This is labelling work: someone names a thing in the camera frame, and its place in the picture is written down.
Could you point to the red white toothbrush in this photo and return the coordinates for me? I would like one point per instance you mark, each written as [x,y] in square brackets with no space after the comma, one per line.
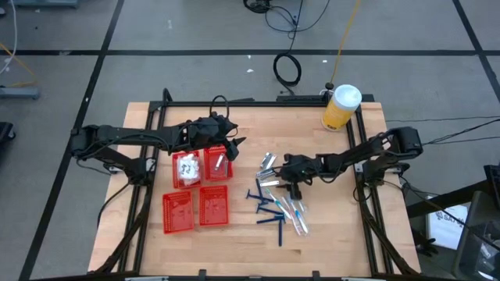
[293,218]

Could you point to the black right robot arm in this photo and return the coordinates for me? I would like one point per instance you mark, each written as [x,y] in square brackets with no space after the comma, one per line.
[363,150]

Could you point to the bagged silver nail clippers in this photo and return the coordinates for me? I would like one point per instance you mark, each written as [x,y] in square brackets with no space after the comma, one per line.
[267,161]
[265,173]

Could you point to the white printed sign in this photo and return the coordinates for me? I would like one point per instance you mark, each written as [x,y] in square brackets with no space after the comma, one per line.
[445,230]

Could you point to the black beam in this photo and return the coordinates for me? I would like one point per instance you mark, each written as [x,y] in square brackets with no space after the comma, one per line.
[441,201]

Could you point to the silver nail clipper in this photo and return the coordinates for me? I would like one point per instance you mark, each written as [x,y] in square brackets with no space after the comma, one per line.
[219,162]
[269,183]

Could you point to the bagged white cotton balls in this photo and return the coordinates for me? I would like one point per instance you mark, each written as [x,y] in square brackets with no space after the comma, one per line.
[187,169]
[188,158]
[189,181]

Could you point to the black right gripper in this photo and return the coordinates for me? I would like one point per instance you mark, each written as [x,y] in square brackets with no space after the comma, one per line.
[298,168]

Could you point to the yellow wipes canister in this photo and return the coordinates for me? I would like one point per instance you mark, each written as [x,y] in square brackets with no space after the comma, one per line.
[340,111]

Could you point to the black device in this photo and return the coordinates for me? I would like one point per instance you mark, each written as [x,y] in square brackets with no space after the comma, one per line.
[493,179]

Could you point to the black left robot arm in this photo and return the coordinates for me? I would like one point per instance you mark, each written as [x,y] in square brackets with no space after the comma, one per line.
[125,134]

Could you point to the red plastic basket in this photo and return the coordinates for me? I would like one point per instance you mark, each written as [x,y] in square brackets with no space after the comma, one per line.
[174,168]
[209,156]
[177,212]
[214,206]

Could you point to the black object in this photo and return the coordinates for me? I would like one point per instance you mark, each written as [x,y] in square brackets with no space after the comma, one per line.
[6,132]

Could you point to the black aluminium table frame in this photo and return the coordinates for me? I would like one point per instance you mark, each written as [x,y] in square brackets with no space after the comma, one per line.
[254,104]

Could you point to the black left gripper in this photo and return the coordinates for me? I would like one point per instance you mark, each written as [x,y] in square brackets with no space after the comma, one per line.
[207,132]

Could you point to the grey floor base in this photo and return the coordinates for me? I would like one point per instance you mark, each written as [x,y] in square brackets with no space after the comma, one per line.
[19,93]

